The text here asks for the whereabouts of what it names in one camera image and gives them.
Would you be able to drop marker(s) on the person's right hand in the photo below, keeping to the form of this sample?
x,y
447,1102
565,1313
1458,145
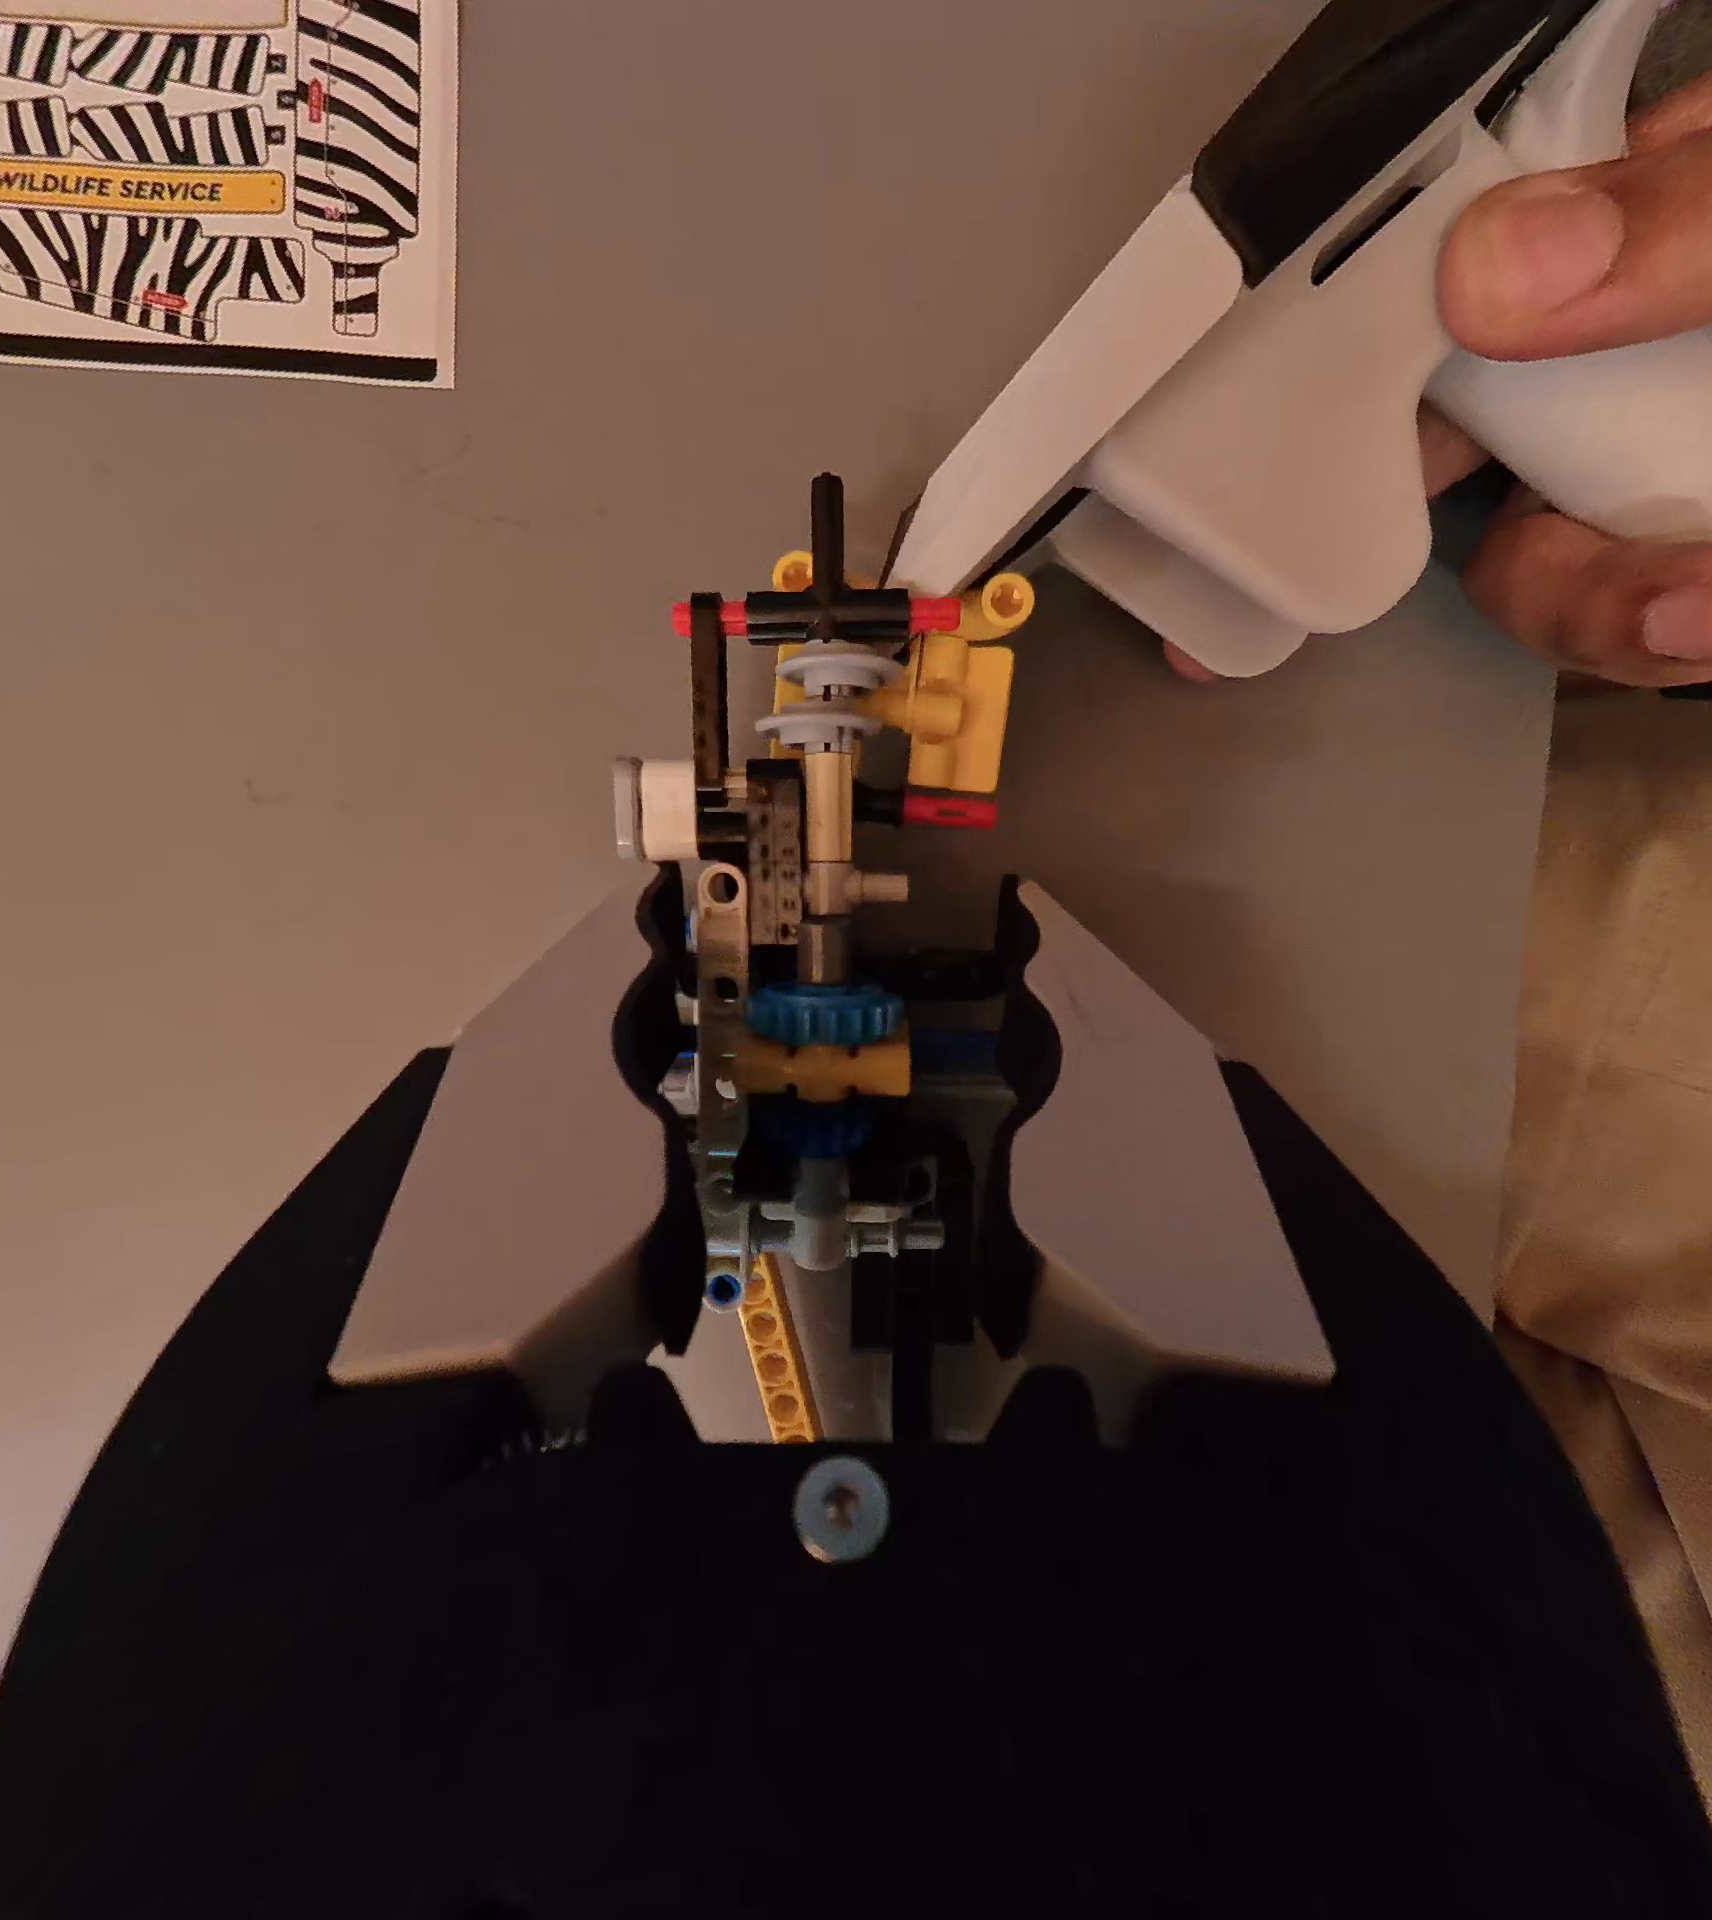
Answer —
x,y
1620,224

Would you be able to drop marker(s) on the yellow lego connector piece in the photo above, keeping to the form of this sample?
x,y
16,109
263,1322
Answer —
x,y
960,705

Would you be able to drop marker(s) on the zebra striped sticker sheet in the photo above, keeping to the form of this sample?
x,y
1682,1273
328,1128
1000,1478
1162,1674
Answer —
x,y
136,181

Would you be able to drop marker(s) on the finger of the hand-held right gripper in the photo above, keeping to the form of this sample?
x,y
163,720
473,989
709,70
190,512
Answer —
x,y
1081,361

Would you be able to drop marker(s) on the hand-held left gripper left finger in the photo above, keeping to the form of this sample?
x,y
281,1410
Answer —
x,y
497,1170

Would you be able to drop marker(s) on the beige trousers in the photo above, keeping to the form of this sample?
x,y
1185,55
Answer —
x,y
1666,1200

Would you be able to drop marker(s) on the multicoloured lego gear assembly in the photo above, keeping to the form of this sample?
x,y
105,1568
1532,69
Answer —
x,y
811,930

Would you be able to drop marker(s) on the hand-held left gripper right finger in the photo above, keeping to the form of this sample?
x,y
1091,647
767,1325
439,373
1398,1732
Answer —
x,y
1170,1184

